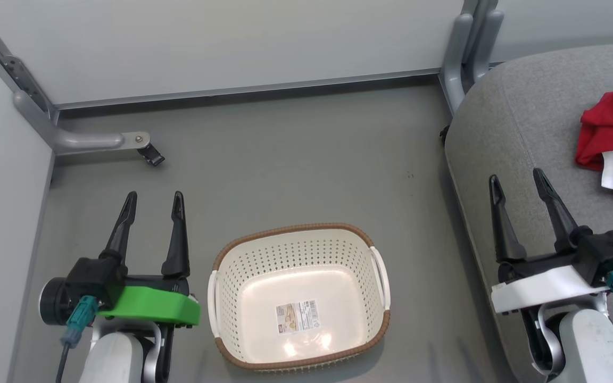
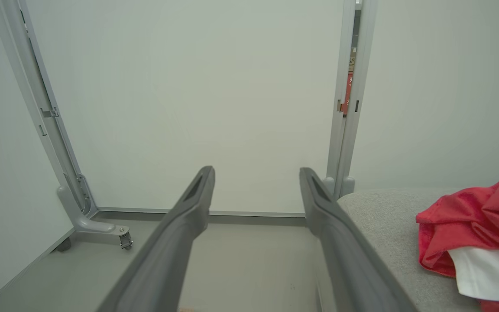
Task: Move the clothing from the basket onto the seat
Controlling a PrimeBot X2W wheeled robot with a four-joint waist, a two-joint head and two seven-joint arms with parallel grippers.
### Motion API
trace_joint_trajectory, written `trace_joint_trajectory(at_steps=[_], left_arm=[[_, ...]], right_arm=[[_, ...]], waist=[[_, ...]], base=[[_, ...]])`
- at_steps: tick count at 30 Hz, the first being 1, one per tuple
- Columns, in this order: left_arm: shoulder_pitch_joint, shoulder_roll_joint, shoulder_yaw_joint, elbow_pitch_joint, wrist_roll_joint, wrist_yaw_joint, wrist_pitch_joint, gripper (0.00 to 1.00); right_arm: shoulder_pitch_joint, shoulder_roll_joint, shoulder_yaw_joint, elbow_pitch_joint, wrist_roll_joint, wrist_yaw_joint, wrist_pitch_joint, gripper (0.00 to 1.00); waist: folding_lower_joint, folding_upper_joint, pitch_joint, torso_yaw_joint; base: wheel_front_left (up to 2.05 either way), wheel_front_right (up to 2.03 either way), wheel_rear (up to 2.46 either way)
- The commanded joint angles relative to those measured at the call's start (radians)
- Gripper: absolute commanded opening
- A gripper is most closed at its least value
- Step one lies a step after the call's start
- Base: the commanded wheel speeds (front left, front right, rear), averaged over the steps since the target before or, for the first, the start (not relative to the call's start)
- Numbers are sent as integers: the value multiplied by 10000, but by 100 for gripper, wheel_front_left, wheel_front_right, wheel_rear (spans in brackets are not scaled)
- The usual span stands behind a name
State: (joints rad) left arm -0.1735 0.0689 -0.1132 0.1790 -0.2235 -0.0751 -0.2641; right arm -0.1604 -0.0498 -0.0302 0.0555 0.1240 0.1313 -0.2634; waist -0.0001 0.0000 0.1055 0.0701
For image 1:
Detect grey metal partition foot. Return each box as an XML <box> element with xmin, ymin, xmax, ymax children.
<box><xmin>0</xmin><ymin>0</ymin><xmax>151</xmax><ymax>156</ymax></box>
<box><xmin>441</xmin><ymin>0</ymin><xmax>504</xmax><ymax>115</ymax></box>

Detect teal left camera connector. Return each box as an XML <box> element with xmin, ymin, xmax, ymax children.
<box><xmin>61</xmin><ymin>295</ymin><xmax>100</xmax><ymax>349</ymax></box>

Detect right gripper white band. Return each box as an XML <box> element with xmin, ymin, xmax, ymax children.
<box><xmin>488</xmin><ymin>168</ymin><xmax>611</xmax><ymax>315</ymax></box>

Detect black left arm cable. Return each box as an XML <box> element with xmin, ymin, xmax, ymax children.
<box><xmin>55</xmin><ymin>343</ymin><xmax>71</xmax><ymax>383</ymax></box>

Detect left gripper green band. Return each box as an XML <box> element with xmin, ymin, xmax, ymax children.
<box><xmin>38</xmin><ymin>191</ymin><xmax>201</xmax><ymax>327</ymax></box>

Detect red and white garment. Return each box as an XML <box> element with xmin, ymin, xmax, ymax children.
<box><xmin>575</xmin><ymin>80</ymin><xmax>613</xmax><ymax>204</ymax></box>

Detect grey fabric sofa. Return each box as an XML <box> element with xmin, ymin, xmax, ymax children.
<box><xmin>443</xmin><ymin>43</ymin><xmax>613</xmax><ymax>383</ymax></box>

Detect barcode sticker label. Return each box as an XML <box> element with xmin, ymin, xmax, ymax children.
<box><xmin>276</xmin><ymin>299</ymin><xmax>321</xmax><ymax>335</ymax></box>

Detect cream perforated laundry basket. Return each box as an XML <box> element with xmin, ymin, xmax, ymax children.
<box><xmin>207</xmin><ymin>222</ymin><xmax>392</xmax><ymax>372</ymax></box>

